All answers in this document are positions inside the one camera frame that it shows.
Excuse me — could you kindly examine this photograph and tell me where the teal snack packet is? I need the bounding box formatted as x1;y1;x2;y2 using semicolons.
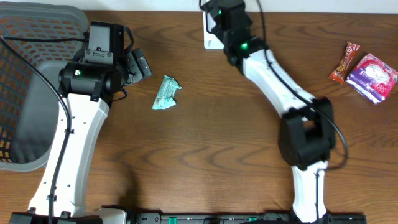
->
152;75;182;110

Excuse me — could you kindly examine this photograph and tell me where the red orange patterned snack packet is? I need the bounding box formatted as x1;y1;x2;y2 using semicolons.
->
328;41;361;84

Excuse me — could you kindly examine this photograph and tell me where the red purple snack bag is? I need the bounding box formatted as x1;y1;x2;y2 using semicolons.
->
345;54;397;104

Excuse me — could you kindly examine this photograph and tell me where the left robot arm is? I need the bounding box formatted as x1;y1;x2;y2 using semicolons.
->
10;22;152;223

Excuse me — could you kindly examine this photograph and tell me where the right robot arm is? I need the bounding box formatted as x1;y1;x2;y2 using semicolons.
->
198;0;338;223

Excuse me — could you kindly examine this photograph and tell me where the white barcode scanner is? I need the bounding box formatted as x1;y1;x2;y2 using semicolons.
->
203;12;224;50

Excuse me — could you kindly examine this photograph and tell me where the gray plastic mesh basket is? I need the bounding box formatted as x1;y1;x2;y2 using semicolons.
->
1;1;88;172

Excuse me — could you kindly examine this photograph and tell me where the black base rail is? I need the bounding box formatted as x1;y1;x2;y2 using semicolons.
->
8;206;367;224

